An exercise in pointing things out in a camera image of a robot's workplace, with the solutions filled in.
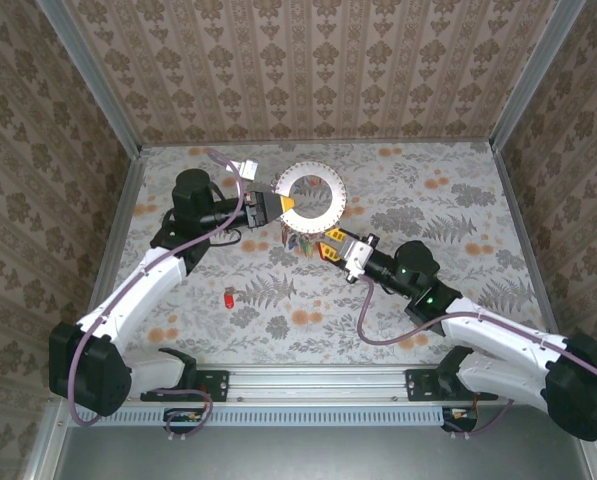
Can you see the aluminium mounting rail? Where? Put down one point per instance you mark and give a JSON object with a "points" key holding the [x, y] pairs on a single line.
{"points": [[318, 382]]}

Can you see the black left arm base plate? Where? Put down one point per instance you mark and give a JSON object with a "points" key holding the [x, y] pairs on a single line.
{"points": [[218, 385]]}

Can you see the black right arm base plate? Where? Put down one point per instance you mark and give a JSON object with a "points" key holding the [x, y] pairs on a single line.
{"points": [[418, 385]]}

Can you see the aluminium frame post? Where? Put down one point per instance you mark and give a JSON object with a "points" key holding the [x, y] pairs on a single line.
{"points": [[534, 75], [94, 75]]}

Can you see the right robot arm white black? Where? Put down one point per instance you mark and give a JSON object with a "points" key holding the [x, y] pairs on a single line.
{"points": [[488, 335]]}

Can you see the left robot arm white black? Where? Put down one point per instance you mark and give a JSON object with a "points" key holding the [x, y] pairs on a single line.
{"points": [[143, 285]]}

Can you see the aluminium side rail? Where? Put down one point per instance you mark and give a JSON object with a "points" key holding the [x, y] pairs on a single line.
{"points": [[524, 225], [119, 225]]}

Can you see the silver keyring disc with rings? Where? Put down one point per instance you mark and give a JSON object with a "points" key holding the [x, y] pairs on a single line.
{"points": [[310, 170]]}

